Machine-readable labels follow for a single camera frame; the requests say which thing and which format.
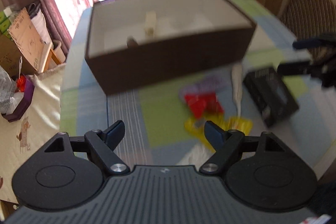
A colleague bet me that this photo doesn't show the white electric razor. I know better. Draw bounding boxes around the white electric razor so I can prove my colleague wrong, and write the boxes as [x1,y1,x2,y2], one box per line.
[231,63,243,117]

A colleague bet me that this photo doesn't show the brown cardboard boxes stack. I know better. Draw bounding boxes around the brown cardboard boxes stack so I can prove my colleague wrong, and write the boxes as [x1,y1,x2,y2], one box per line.
[1,9,62,77]

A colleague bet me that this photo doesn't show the brown cardboard storage box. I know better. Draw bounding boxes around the brown cardboard storage box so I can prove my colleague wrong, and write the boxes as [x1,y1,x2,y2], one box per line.
[85,0,256,95]

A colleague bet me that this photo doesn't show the quilted brown chair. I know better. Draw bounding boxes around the quilted brown chair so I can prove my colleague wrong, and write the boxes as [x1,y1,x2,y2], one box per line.
[279,0,336,42]

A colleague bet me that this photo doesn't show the black shaver box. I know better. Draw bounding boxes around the black shaver box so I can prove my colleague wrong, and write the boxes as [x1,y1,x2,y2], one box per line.
[243,67,299,128]

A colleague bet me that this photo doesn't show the black hair claw clip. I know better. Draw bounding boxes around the black hair claw clip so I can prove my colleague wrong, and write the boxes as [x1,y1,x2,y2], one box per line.
[126,36,138,48]

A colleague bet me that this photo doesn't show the yellow snack packet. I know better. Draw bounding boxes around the yellow snack packet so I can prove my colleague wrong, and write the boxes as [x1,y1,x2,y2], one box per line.
[184,114,253,152]

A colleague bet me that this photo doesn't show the purple cream tube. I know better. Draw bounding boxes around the purple cream tube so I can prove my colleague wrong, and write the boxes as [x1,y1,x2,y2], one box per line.
[179,75,228,100]

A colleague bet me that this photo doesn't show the purple tray box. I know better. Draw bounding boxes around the purple tray box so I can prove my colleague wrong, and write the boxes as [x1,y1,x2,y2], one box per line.
[2,77,35,122]

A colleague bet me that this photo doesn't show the crumpled clear plastic bag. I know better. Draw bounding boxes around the crumpled clear plastic bag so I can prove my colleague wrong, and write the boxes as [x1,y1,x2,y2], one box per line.
[0,67,16,114]

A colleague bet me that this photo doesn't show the beige hair comb clip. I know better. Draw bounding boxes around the beige hair comb clip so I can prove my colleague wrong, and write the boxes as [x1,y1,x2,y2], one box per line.
[144,11,157,38]

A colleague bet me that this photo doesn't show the checkered tablecloth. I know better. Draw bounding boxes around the checkered tablecloth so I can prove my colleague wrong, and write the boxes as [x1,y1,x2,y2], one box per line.
[60,0,335,182]

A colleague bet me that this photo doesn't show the red snack packet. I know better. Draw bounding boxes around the red snack packet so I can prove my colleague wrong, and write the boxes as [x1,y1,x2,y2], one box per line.
[184,93,224,119]

